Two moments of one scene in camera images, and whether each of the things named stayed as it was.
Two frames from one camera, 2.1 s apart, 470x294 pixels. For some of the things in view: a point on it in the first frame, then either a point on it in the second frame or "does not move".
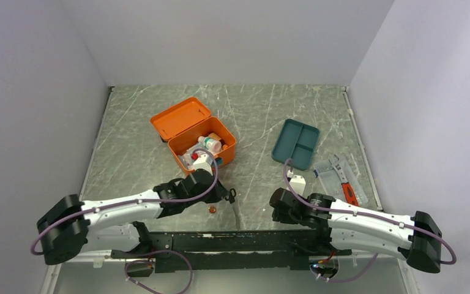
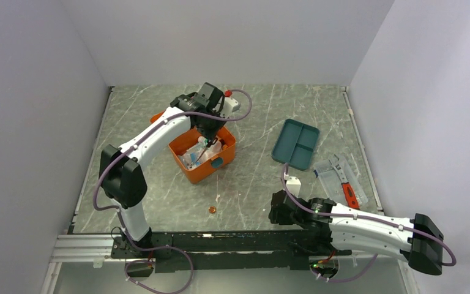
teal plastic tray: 297,141 does not move
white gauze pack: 186,160 -> 213,149
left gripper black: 219,193 -> 211,134
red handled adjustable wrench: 346,187 does not move
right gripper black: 278,215 does not move
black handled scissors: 231,199 -> 209,143
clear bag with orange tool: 331,183 does not move
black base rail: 191,251 does not move
